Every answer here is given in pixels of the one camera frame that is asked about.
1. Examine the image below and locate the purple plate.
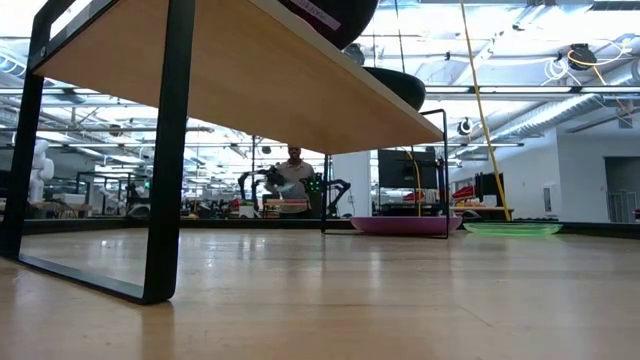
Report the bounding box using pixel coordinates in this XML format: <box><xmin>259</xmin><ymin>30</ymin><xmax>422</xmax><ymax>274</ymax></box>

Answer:
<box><xmin>349</xmin><ymin>214</ymin><xmax>464</xmax><ymax>238</ymax></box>

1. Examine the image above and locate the black bowl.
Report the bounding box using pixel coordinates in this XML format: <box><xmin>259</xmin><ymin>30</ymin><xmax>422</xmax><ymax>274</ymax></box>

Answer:
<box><xmin>363</xmin><ymin>66</ymin><xmax>428</xmax><ymax>112</ymax></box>

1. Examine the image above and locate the dark teal plate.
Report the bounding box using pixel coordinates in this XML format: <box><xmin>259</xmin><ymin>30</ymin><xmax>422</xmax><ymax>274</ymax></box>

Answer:
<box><xmin>278</xmin><ymin>0</ymin><xmax>380</xmax><ymax>51</ymax></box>

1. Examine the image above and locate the translucent green plate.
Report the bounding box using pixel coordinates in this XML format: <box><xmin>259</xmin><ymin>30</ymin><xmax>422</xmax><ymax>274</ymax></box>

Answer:
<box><xmin>462</xmin><ymin>221</ymin><xmax>564</xmax><ymax>238</ymax></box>

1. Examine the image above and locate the wooden shelf with black legs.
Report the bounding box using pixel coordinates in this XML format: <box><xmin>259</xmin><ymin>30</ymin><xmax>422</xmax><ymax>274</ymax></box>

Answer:
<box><xmin>0</xmin><ymin>0</ymin><xmax>450</xmax><ymax>306</ymax></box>

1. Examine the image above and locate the person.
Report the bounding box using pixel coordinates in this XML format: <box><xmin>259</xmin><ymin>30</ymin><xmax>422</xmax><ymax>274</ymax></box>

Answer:
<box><xmin>266</xmin><ymin>145</ymin><xmax>317</xmax><ymax>220</ymax></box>

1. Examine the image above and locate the white pillar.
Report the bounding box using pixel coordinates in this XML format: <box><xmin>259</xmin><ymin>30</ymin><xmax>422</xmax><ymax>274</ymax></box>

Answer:
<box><xmin>332</xmin><ymin>149</ymin><xmax>374</xmax><ymax>220</ymax></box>

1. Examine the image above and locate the large black monitor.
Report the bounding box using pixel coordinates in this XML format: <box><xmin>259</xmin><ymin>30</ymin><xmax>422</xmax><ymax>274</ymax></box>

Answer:
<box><xmin>377</xmin><ymin>148</ymin><xmax>440</xmax><ymax>190</ymax></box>

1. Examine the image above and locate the white humanoid robot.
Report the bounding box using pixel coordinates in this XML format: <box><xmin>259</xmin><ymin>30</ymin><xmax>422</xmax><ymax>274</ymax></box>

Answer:
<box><xmin>27</xmin><ymin>138</ymin><xmax>56</xmax><ymax>205</ymax></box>

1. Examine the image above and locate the black metal rig frame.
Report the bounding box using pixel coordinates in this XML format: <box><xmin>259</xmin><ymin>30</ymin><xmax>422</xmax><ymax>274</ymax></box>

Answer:
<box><xmin>19</xmin><ymin>217</ymin><xmax>640</xmax><ymax>237</ymax></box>

